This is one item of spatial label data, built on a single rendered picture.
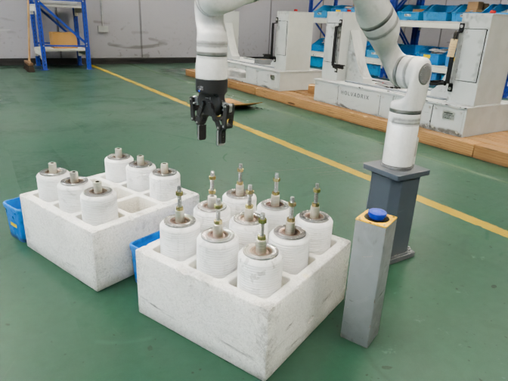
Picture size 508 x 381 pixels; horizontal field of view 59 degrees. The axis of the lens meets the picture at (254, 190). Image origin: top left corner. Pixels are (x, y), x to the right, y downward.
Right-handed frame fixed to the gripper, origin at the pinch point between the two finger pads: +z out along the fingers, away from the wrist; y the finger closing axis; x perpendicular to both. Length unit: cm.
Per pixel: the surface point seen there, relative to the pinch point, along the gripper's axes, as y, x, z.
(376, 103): -82, 233, 25
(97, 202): -24.1, -18.5, 20.0
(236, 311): 26.1, -15.3, 29.5
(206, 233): 11.7, -11.2, 18.3
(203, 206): -1.0, -1.4, 18.3
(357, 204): -7, 88, 43
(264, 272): 29.0, -10.4, 20.8
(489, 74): -9, 231, -4
